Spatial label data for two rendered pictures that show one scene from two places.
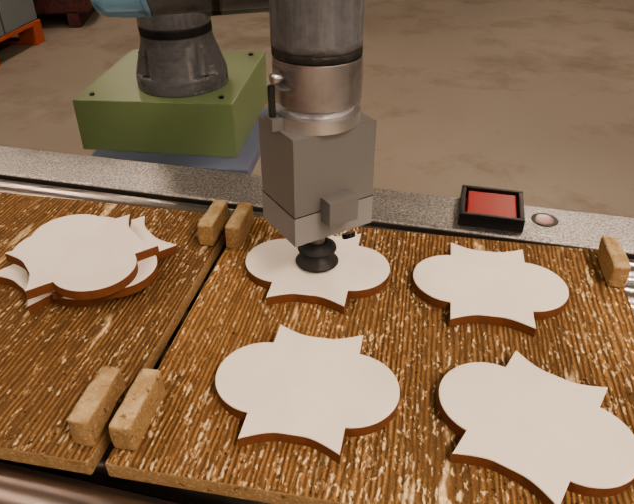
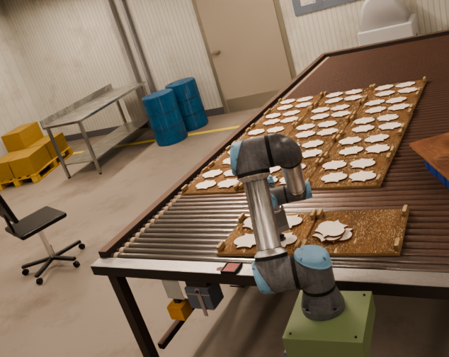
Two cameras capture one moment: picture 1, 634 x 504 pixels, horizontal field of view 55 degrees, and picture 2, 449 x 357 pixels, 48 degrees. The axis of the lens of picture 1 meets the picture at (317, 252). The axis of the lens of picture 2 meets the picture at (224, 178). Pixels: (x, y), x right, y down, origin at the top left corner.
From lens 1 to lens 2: 2.62 m
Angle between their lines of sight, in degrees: 121
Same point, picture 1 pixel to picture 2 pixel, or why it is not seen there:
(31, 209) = (357, 248)
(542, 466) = not seen: hidden behind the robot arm
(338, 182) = not seen: hidden behind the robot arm
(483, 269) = (247, 242)
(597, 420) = (246, 222)
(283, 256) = (288, 239)
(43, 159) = (374, 277)
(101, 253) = (326, 227)
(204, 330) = (305, 228)
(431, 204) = (245, 270)
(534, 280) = (239, 241)
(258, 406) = (295, 217)
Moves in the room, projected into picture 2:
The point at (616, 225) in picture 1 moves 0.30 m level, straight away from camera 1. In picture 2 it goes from (203, 268) to (154, 308)
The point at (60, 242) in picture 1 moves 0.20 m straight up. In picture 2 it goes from (336, 228) to (327, 188)
